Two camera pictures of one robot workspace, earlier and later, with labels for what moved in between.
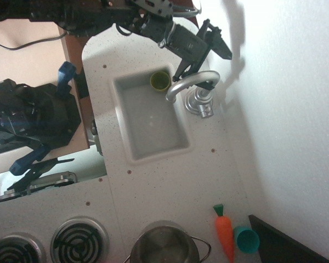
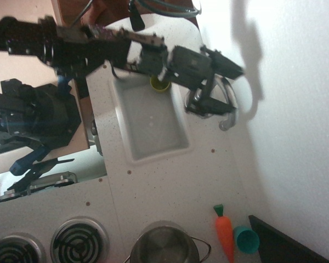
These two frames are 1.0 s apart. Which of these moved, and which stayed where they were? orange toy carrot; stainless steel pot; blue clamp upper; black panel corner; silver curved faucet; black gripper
Moved: black gripper; silver curved faucet
Stayed: blue clamp upper; black panel corner; stainless steel pot; orange toy carrot
